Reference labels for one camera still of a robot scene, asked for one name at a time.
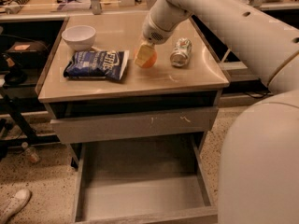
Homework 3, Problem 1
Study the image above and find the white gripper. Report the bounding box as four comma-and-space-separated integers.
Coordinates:
134, 13, 176, 68

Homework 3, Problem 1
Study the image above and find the orange fruit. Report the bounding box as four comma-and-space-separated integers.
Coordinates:
134, 49, 157, 68

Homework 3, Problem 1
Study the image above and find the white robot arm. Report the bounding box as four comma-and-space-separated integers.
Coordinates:
135, 0, 299, 224

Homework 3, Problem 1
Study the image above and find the grey drawer cabinet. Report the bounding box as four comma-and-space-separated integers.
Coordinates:
35, 10, 232, 170

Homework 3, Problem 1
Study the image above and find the closed grey upper drawer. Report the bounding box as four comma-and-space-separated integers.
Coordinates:
50, 106, 218, 144

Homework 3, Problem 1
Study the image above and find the open grey middle drawer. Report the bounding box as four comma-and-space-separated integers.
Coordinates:
71, 134, 218, 224

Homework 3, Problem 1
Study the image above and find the crushed silver soda can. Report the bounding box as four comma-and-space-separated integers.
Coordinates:
170, 37, 192, 67

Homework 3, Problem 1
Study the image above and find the blue chip bag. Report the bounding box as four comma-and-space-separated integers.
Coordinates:
64, 50, 129, 81

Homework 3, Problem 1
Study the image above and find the white ceramic bowl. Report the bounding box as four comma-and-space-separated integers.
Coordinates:
62, 25, 96, 51

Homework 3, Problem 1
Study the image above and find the white stick with black tip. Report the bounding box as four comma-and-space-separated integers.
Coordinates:
221, 49, 231, 63

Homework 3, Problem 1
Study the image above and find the black box with label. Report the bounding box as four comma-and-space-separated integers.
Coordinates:
6, 41, 49, 58

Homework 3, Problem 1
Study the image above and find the plastic bottle on floor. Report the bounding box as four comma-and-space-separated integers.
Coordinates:
21, 142, 40, 163

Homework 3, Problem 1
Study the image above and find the white sneaker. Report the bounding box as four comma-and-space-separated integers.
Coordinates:
0, 189, 31, 224

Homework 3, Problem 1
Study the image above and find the black cable on floor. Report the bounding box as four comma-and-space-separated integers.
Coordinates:
243, 91, 272, 100

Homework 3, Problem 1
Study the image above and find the black stand frame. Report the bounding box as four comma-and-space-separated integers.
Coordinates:
0, 92, 59, 161

